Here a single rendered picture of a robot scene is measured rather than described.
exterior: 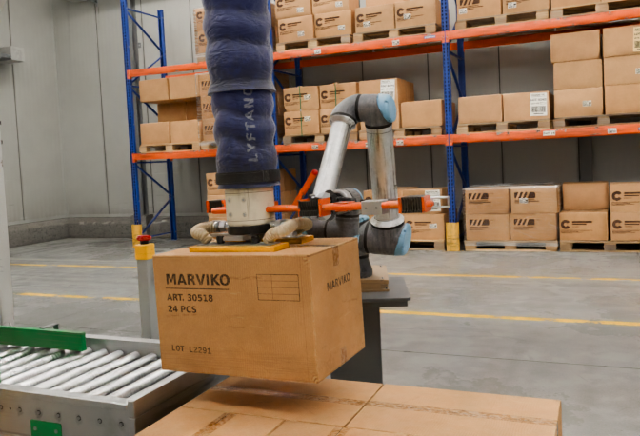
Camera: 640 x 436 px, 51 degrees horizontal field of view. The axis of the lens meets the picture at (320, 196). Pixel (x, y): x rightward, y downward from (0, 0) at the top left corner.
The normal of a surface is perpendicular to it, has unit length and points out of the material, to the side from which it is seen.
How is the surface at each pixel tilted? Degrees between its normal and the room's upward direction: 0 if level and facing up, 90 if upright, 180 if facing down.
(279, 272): 90
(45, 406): 90
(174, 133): 90
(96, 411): 90
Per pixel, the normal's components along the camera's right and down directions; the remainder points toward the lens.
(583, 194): -0.38, 0.07
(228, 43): -0.26, -0.22
